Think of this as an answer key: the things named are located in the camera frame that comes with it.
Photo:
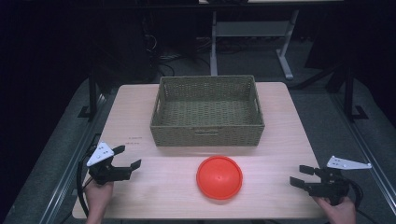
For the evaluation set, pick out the green woven basket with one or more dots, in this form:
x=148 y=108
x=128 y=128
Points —
x=207 y=116

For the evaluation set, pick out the black metal stand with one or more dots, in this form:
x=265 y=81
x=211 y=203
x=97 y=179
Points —
x=92 y=93
x=349 y=93

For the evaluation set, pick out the person's right hand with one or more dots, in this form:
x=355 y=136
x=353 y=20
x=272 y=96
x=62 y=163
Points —
x=341 y=213

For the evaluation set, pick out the orange plastic bowl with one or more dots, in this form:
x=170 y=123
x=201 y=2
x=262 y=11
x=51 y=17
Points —
x=219 y=178

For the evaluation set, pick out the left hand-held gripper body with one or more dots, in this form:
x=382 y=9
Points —
x=106 y=172

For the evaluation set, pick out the grey metal desk frame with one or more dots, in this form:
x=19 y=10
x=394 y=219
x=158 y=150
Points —
x=253 y=28

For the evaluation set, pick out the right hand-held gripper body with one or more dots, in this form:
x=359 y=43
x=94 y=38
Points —
x=331 y=185

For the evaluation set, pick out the person's left hand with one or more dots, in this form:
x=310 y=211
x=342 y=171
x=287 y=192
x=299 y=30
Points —
x=98 y=199

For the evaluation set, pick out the aluminium rail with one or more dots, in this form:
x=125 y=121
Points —
x=70 y=174
x=367 y=152

